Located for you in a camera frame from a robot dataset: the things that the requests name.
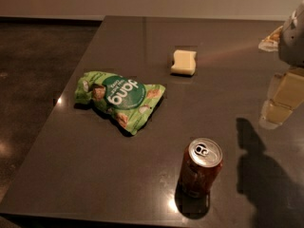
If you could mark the yellow sponge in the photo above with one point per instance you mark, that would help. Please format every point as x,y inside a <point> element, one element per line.
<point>184,62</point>

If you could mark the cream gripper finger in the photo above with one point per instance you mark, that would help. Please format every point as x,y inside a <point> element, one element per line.
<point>284,96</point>
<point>270,43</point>

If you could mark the green dang chips bag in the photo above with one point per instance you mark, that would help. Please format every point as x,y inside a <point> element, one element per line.
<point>127,101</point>

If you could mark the red coke can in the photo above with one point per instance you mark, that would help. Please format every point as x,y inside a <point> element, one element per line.
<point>201,164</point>

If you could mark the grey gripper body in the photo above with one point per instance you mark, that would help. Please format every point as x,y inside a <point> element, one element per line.
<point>293,43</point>

